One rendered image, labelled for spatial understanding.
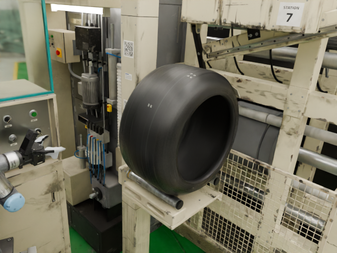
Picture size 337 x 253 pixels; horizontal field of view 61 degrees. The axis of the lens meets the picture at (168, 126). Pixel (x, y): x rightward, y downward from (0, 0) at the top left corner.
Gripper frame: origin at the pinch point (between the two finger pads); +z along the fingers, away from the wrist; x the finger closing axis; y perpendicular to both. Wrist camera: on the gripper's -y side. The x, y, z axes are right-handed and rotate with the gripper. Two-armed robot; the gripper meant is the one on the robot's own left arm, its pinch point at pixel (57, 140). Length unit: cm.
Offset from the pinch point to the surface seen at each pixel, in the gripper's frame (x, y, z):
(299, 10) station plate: 77, -76, 49
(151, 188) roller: 48, 9, 19
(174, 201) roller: 62, 6, 18
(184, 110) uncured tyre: 59, -37, 16
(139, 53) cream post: 21, -47, 29
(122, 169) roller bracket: 29.4, 8.3, 17.0
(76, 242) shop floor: -19, 110, 26
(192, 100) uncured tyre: 59, -40, 20
